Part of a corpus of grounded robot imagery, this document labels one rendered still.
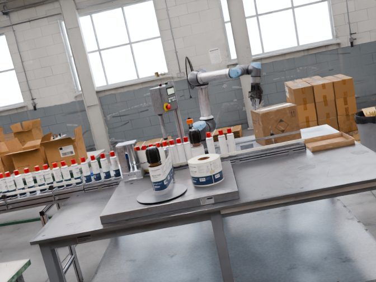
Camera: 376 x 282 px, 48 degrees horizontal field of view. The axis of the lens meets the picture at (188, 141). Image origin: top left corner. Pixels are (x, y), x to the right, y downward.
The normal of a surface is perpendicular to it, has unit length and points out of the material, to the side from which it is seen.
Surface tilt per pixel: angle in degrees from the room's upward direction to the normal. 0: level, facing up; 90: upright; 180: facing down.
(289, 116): 90
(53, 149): 91
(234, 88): 90
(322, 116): 93
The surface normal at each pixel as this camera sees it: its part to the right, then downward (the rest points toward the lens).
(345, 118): -0.14, 0.18
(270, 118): 0.16, 0.17
